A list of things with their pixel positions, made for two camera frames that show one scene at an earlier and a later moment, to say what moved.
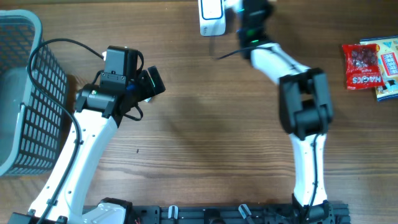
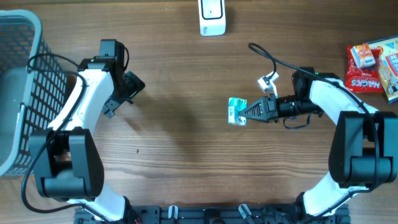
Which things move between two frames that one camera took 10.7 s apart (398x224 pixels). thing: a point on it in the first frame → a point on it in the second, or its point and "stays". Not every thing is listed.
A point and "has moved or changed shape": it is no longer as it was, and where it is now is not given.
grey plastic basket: (32, 123) stays
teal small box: (147, 99) → (235, 105)
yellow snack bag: (388, 48) has moved or changed shape
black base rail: (327, 213) stays
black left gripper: (148, 89) → (134, 86)
